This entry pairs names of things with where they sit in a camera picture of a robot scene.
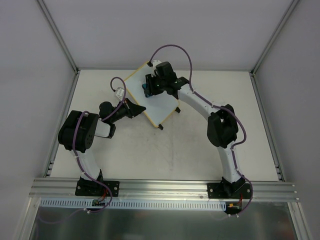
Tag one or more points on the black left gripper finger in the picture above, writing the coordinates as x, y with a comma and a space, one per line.
133, 112
134, 107

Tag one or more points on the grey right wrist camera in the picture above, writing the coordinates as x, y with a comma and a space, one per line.
153, 63

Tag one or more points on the blue black whiteboard eraser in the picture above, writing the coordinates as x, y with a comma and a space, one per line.
146, 90

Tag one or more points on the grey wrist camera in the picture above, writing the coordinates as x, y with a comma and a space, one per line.
153, 63
120, 93

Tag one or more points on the white slotted cable duct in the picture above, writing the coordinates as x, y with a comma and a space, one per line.
139, 204

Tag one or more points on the aluminium mounting rail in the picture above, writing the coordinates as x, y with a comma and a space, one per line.
172, 190

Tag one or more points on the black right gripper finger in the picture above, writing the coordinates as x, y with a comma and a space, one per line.
149, 79
154, 91

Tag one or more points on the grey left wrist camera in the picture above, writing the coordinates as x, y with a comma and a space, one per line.
120, 93

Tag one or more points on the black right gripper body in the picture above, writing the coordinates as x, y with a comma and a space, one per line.
152, 85

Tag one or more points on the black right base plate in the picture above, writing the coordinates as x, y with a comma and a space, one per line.
215, 191

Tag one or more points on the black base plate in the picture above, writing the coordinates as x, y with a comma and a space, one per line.
215, 191
88, 188

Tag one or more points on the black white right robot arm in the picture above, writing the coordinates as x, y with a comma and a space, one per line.
222, 127

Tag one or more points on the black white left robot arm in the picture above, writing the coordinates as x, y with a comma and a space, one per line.
77, 136

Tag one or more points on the yellow framed whiteboard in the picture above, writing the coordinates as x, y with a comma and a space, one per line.
159, 107

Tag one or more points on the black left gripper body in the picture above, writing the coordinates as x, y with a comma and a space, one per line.
128, 109

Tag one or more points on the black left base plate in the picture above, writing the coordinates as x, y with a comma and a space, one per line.
88, 188

